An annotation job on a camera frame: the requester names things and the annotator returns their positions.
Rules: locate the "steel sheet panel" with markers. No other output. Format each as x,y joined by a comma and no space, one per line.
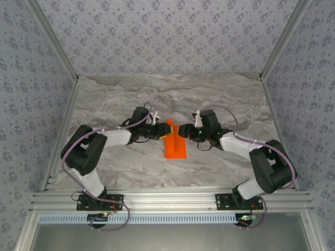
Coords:
167,238

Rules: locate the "aluminium corner post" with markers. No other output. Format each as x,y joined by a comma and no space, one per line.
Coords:
285,39
52,39

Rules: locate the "aluminium lower frame bar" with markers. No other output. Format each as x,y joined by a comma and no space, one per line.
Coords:
312,232
26,232

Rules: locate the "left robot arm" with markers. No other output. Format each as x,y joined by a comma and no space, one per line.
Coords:
91,181

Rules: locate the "aluminium front rail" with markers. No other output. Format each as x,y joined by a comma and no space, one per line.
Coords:
167,198

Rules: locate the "aluminium side rail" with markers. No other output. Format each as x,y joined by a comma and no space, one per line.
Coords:
61,130
278,130

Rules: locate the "orange paper sheet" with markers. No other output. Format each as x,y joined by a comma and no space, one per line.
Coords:
175,149

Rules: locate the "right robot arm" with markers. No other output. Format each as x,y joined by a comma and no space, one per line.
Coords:
264,167

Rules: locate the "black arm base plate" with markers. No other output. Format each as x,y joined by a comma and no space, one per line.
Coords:
117,201
222,202

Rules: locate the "small black circuit board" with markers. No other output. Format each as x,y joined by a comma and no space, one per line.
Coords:
96,217
247,217

